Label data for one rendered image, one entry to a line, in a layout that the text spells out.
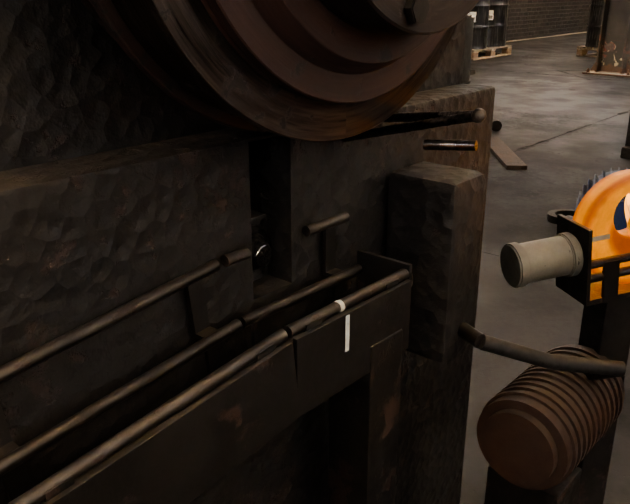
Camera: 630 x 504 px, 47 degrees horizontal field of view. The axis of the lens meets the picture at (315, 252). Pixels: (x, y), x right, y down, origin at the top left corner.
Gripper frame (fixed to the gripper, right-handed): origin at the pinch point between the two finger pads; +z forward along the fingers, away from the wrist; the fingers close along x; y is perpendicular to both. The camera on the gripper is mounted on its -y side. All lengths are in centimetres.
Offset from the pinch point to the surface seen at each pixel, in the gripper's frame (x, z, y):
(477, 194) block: 24.1, -1.3, 4.4
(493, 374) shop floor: -27, 52, -95
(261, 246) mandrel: 51, -7, 3
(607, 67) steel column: -494, 642, -277
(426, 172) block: 29.8, 1.9, 6.0
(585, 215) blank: 7.3, -0.7, -0.6
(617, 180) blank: 3.4, 0.6, 3.7
